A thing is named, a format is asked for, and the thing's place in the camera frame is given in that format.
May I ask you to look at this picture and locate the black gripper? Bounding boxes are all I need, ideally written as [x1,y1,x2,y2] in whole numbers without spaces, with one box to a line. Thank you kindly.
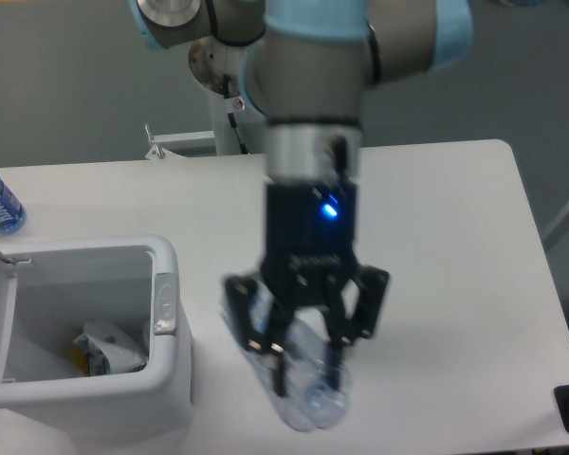
[223,180,390,397]

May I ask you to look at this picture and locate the clear plastic water bottle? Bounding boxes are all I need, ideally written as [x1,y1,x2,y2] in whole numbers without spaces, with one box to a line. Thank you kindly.
[219,286,354,432]

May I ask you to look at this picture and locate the white paper packaging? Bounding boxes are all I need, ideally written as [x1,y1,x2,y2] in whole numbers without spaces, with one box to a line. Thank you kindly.
[73,320,149,376]

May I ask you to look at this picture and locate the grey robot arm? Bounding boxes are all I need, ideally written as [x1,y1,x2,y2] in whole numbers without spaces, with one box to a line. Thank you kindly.
[130,1,473,396]

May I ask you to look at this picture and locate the yellow snack wrapper trash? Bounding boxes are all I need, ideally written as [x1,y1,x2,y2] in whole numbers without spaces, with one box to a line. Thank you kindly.
[67,336,92,377]

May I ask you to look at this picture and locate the white trash can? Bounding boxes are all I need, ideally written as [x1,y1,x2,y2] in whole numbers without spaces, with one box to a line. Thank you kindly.
[0,235,193,434]

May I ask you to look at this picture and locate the white mounting bracket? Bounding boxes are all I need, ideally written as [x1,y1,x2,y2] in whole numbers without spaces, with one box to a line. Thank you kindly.
[144,123,216,160]

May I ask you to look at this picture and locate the black cable on pedestal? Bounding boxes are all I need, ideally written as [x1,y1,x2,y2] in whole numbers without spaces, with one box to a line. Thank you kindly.
[221,73,249,155]

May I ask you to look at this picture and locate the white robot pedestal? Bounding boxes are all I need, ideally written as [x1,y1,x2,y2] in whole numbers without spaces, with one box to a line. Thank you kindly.
[189,36,265,155]

